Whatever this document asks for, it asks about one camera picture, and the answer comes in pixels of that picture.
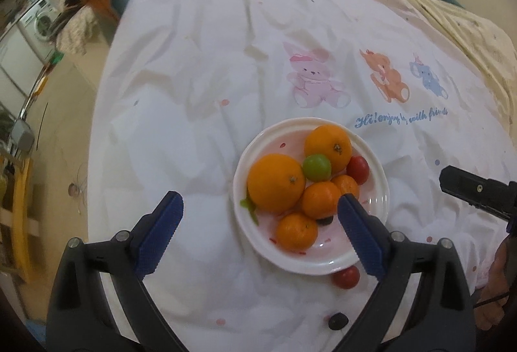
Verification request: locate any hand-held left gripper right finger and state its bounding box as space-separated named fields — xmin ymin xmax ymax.
xmin=333 ymin=193 xmax=477 ymax=352

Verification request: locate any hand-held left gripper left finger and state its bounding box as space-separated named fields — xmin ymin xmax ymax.
xmin=46 ymin=191 xmax=184 ymax=352

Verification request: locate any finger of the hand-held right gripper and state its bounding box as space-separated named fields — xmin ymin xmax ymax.
xmin=439 ymin=165 xmax=517 ymax=223

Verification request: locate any pink and white plate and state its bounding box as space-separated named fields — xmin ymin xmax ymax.
xmin=232 ymin=117 xmax=390 ymax=276

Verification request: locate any red cherry tomato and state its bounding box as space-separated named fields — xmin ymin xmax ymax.
xmin=345 ymin=156 xmax=370 ymax=185
xmin=332 ymin=266 xmax=361 ymax=290

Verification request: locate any small orange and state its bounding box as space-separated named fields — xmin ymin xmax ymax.
xmin=301 ymin=181 xmax=343 ymax=220
xmin=276 ymin=212 xmax=320 ymax=252
xmin=331 ymin=174 xmax=360 ymax=201

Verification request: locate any green plum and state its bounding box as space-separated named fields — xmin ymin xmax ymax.
xmin=303 ymin=153 xmax=332 ymax=181

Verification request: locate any person's right hand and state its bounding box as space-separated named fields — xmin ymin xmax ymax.
xmin=474 ymin=239 xmax=512 ymax=330

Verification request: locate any large orange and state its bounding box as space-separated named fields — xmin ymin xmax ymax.
xmin=304 ymin=125 xmax=353 ymax=175
xmin=247 ymin=153 xmax=306 ymax=214

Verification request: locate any small green fruit on plate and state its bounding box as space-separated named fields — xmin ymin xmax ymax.
xmin=240 ymin=199 xmax=260 ymax=225

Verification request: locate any yellow wooden chair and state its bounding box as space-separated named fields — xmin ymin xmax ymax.
xmin=0 ymin=150 xmax=41 ymax=284

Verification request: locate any white printed blanket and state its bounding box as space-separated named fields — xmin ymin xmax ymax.
xmin=87 ymin=0 xmax=517 ymax=352

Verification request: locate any patterned cloth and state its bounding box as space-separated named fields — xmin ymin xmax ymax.
xmin=52 ymin=7 xmax=114 ymax=56

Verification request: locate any white cabinet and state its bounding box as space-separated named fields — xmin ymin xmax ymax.
xmin=0 ymin=29 xmax=45 ymax=102

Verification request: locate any white washing machine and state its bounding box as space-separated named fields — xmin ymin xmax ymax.
xmin=18 ymin=0 xmax=61 ymax=50

